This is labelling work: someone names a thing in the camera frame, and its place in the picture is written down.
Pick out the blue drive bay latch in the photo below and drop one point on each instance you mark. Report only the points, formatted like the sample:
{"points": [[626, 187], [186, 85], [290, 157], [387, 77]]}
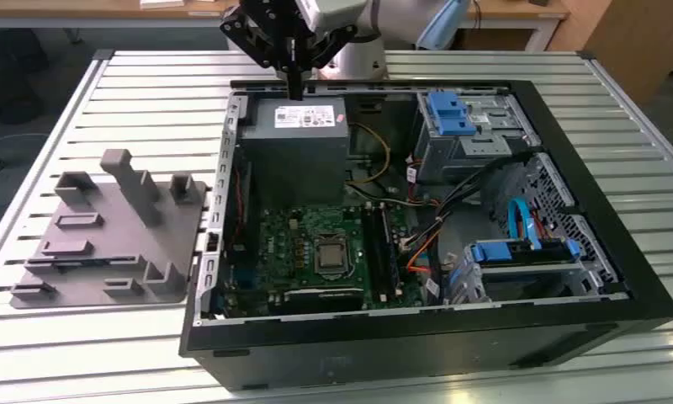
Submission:
{"points": [[445, 113]]}

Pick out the wooden desk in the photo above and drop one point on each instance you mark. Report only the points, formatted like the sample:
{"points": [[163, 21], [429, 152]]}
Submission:
{"points": [[89, 10]]}

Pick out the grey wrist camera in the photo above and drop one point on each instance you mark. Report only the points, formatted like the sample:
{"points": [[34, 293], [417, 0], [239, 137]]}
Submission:
{"points": [[330, 12]]}

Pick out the white board power connector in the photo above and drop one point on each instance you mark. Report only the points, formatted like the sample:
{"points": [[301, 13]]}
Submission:
{"points": [[405, 244]]}

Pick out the black PC case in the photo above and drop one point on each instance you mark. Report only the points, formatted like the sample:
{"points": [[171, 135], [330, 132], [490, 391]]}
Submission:
{"points": [[426, 353]]}

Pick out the black RAM slot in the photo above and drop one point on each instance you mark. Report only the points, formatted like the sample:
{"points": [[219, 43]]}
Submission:
{"points": [[383, 248], [371, 248]]}

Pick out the metal disk bay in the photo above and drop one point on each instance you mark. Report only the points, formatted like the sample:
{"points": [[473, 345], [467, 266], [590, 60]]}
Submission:
{"points": [[538, 269]]}

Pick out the silver CPU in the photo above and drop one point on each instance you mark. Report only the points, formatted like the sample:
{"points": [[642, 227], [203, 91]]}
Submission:
{"points": [[330, 255]]}

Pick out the grey parts rack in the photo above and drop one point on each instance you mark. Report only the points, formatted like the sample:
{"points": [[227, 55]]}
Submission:
{"points": [[117, 235]]}

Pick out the blue disk carrier with disk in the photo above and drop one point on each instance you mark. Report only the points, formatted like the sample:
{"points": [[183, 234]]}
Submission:
{"points": [[490, 251]]}

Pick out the brown cabinet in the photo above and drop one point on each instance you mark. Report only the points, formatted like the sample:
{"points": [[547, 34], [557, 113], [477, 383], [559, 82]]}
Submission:
{"points": [[639, 42]]}

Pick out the grey power supply unit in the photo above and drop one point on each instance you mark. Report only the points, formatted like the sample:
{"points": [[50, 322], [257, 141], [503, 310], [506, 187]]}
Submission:
{"points": [[291, 168]]}

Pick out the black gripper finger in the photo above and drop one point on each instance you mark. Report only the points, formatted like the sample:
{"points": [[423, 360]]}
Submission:
{"points": [[246, 47], [330, 46]]}

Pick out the white box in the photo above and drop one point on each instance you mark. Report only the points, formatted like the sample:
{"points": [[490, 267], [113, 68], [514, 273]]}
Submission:
{"points": [[162, 3]]}

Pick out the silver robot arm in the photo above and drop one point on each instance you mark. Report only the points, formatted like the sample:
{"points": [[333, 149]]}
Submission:
{"points": [[363, 59]]}

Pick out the black chair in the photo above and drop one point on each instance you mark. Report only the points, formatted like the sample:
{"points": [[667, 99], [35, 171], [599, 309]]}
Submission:
{"points": [[5, 76]]}

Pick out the black graphics card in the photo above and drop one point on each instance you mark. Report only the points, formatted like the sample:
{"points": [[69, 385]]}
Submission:
{"points": [[322, 296]]}

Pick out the green motherboard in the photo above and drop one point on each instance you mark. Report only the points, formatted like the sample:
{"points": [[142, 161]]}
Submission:
{"points": [[291, 235]]}

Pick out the metal drive cage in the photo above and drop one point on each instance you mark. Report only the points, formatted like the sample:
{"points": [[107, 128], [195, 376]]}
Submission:
{"points": [[475, 147]]}

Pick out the RAM stick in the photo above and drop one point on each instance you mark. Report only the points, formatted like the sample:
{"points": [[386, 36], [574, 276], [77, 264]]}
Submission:
{"points": [[83, 261]]}

